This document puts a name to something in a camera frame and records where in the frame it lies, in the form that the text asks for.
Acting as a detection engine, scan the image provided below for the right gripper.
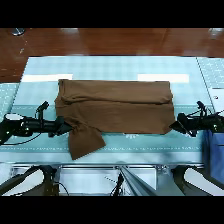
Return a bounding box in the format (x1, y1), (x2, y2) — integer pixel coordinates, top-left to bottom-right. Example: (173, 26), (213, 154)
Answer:
(169, 112), (194, 136)

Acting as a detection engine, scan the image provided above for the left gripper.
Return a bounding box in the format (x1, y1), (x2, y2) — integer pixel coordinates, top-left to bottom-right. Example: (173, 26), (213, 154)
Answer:
(48, 115), (73, 138)

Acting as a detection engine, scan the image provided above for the brown T-shirt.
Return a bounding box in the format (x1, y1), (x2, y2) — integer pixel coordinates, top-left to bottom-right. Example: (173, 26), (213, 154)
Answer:
(54, 78), (176, 161)

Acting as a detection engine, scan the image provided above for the blue garment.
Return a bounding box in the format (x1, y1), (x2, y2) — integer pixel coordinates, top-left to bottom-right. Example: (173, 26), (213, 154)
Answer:
(202, 129), (224, 185)

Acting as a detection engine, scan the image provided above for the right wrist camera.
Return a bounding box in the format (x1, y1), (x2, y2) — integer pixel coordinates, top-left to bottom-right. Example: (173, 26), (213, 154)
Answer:
(196, 100), (208, 116)

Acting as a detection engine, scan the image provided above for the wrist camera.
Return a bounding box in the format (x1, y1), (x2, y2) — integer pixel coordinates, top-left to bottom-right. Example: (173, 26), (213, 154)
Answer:
(35, 100), (51, 118)
(196, 100), (208, 116)

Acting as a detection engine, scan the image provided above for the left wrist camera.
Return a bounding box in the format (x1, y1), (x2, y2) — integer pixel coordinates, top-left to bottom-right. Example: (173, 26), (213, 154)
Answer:
(35, 100), (51, 118)

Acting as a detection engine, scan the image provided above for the black cable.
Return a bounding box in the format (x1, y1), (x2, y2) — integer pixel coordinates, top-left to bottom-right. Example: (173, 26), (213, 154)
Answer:
(52, 180), (70, 197)
(109, 171), (126, 197)

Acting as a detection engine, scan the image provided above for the silver frame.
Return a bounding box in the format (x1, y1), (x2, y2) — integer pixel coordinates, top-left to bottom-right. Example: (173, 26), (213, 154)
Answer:
(0, 151), (206, 197)

